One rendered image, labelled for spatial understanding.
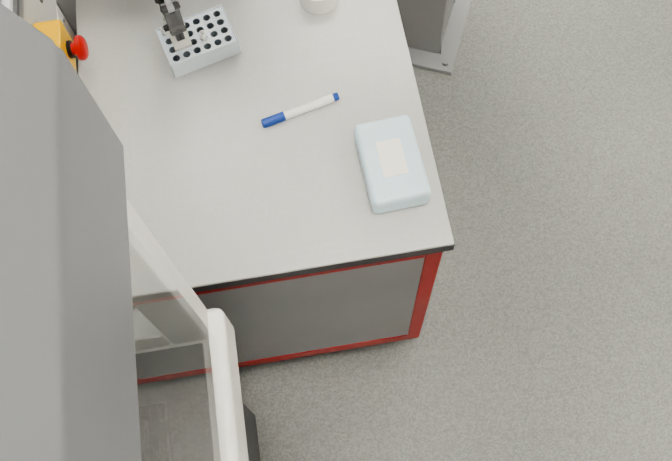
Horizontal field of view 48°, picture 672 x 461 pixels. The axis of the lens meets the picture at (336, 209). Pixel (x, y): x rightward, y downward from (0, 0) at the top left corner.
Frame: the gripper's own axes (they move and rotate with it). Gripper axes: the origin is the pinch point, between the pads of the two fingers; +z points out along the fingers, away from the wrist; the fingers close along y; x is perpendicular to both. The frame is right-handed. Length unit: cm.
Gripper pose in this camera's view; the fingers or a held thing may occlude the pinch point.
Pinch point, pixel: (177, 30)
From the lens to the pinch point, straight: 133.0
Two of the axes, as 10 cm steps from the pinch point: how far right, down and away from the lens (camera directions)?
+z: 0.3, 3.9, 9.2
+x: -9.1, 3.8, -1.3
